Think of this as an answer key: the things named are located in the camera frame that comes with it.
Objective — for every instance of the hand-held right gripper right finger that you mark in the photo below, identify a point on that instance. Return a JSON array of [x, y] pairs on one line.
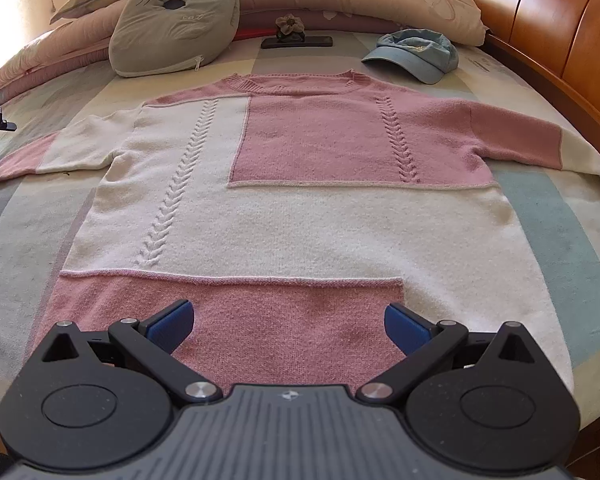
[[405, 330]]

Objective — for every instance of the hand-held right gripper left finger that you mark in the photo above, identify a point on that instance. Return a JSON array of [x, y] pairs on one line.
[[172, 322]]

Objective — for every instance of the pink and white knit sweater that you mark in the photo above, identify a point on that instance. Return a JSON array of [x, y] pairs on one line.
[[305, 210]]

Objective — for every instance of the grey cat face cushion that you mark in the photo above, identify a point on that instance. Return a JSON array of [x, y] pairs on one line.
[[170, 30]]

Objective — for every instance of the blue cap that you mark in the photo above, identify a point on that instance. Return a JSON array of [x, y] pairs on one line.
[[415, 57]]

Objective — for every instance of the fabric flower clip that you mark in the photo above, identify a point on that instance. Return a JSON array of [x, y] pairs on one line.
[[289, 25]]

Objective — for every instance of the wooden headboard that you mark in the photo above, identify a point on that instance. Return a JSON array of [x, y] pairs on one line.
[[555, 20]]

